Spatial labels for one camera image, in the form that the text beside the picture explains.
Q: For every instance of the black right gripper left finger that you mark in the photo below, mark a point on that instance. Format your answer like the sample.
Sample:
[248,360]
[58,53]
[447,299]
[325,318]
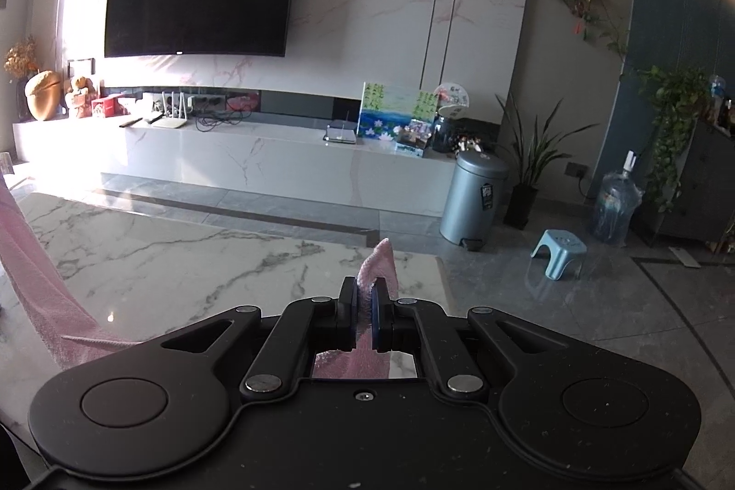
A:
[306,328]

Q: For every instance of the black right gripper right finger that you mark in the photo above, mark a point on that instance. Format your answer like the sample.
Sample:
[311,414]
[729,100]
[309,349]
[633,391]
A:
[422,329]

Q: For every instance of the pink terry towel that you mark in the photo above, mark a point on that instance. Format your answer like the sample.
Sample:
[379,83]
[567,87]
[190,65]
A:
[74,337]

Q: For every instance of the grey pedal trash bin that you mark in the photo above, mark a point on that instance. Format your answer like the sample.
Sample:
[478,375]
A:
[475,192]

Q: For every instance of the white marble tv console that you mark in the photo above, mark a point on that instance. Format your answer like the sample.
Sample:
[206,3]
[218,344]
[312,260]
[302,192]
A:
[259,158]

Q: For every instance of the light blue plastic stool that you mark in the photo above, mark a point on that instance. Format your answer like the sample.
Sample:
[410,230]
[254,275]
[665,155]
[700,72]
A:
[564,249]

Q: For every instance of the small photo box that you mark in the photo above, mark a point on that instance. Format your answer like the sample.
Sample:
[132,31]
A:
[414,138]

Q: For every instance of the potted long-leaf plant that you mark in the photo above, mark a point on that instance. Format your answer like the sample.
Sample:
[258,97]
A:
[533,150]

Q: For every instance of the lotus painting canvas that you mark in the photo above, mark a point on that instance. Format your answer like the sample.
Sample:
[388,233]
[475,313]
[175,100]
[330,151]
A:
[386,109]

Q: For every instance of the round paper fan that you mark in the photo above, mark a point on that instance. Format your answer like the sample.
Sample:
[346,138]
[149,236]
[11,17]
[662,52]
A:
[452,101]

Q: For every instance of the white wifi router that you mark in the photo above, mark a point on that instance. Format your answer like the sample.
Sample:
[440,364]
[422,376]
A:
[174,113]

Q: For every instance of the blue water jug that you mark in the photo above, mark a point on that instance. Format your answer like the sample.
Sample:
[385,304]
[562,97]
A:
[618,197]

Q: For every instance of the red gift box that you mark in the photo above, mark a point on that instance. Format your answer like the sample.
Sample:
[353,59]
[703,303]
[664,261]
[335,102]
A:
[107,107]

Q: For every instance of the dark side cabinet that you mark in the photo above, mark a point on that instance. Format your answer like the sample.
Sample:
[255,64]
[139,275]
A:
[705,206]

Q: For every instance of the golden round ornament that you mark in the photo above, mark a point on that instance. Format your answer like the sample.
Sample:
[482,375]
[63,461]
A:
[43,94]

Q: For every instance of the trailing green vine plant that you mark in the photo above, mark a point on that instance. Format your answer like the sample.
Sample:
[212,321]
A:
[679,98]

